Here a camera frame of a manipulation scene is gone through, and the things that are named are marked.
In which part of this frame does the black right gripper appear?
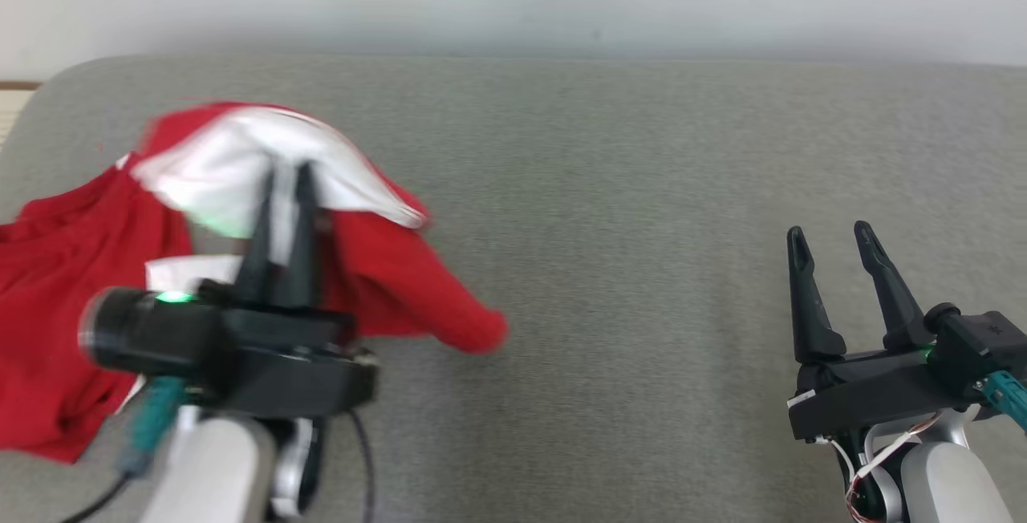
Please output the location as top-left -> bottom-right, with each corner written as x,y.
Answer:
786,221 -> 976,441

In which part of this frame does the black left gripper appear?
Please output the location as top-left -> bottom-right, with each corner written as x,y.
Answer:
197,162 -> 378,420

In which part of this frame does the red jersey with black numbers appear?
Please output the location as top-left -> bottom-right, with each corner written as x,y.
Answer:
120,102 -> 510,355

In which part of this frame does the thin white red wire bundle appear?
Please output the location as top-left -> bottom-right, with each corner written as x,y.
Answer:
810,415 -> 941,523

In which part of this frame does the left camera cable teal plug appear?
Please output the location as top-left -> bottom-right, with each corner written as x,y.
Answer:
60,377 -> 187,523

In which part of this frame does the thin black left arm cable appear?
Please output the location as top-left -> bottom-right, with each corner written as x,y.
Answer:
347,409 -> 375,523

